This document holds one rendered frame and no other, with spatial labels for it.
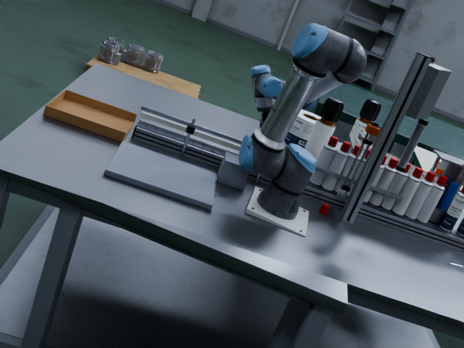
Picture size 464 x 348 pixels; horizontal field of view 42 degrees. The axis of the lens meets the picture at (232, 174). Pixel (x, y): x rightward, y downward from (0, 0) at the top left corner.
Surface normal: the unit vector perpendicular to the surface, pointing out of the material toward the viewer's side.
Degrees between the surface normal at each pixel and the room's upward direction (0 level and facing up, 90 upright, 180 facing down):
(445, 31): 90
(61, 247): 90
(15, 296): 0
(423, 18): 90
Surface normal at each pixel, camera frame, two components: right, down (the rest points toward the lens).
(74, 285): 0.34, -0.88
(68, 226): -0.17, 0.30
